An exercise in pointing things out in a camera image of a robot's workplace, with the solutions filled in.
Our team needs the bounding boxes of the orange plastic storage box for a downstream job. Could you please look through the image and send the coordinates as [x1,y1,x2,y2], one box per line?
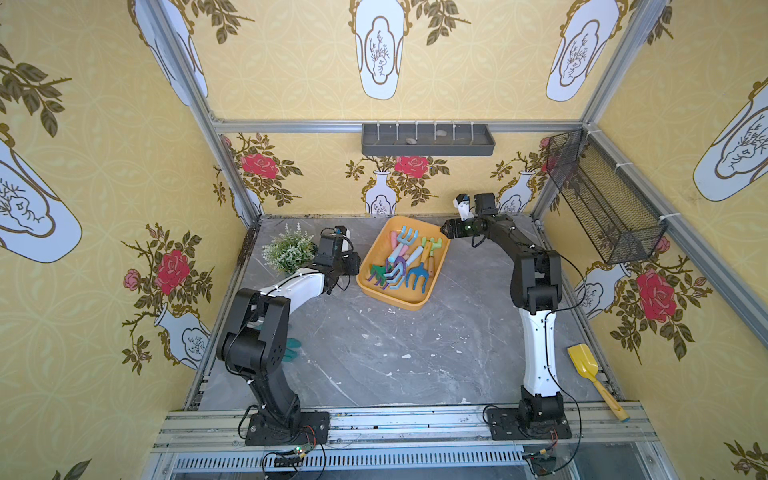
[356,216,450,311]

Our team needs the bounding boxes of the purple rake pink handle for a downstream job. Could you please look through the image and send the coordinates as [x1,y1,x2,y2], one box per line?
[368,261,395,289]

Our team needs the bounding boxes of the light blue hand rake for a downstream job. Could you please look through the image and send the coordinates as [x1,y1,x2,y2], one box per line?
[385,243,422,289]
[387,226,419,263]

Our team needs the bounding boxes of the blue cultivator yellow handle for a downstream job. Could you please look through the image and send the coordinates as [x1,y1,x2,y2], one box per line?
[406,240,433,292]

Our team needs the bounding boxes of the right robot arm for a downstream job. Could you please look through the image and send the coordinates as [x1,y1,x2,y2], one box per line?
[441,215,564,428]

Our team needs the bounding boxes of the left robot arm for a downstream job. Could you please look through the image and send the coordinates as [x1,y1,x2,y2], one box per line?
[216,226,361,428]

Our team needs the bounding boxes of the artificial green white plant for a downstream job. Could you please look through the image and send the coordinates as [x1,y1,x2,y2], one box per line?
[262,223,317,274]

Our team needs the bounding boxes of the teal garden glove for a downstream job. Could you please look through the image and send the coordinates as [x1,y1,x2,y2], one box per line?
[283,338,302,362]

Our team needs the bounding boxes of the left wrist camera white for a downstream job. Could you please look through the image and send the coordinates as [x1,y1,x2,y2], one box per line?
[331,225,353,251]

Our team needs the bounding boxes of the green rake wooden handle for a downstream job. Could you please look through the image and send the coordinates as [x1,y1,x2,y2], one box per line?
[422,237,442,257]

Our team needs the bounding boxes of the grey wall shelf tray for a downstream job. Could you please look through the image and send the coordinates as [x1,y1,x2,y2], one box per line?
[361,121,496,157]

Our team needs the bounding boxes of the black wire mesh basket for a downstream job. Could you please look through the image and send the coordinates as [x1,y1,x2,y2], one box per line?
[544,130,667,264]

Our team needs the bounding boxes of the yellow scoop wooden handle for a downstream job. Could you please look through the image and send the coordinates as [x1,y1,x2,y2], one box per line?
[567,343,630,423]

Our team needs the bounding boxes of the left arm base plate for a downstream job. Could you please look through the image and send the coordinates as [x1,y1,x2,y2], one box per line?
[244,411,330,446]

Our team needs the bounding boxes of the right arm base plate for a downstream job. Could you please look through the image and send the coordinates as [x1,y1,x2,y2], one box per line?
[481,405,573,442]

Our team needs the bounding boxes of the aluminium front rail frame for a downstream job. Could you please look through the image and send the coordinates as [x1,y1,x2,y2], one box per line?
[141,402,678,479]

